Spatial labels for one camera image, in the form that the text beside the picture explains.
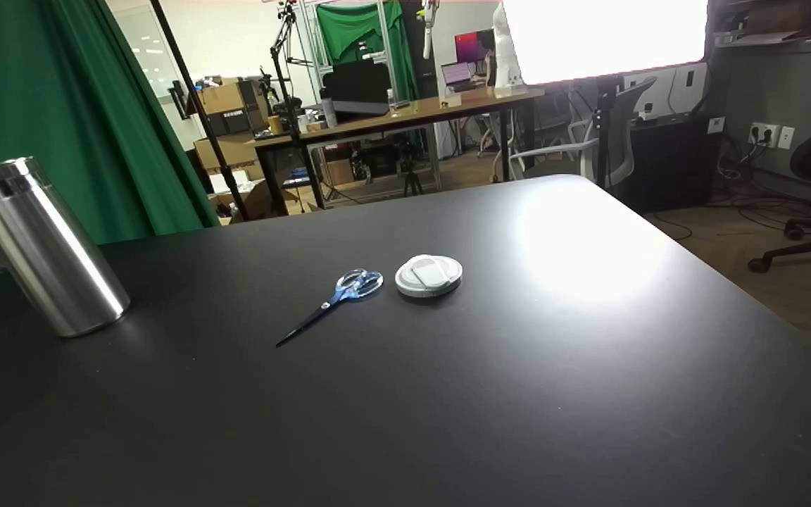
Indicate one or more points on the silver metal flask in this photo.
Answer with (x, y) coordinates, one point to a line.
(47, 255)

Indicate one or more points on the wooden desk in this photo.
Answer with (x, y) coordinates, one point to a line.
(422, 110)

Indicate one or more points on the black computer monitor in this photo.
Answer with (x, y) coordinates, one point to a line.
(356, 86)

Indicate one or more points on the monitor with red screen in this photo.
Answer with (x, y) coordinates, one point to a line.
(475, 52)

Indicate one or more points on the small green backdrop cloth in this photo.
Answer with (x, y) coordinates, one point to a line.
(343, 31)

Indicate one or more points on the cardboard box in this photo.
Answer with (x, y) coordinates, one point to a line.
(226, 100)

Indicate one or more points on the black stand pole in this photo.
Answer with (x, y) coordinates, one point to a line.
(200, 117)

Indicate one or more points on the grey office chair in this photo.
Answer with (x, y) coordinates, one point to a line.
(622, 129)

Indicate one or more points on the bright softbox light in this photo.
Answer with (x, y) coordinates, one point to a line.
(604, 37)

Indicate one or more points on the green curtain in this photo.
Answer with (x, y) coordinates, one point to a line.
(47, 93)

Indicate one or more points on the white wall outlet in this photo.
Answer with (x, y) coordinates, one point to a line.
(763, 132)

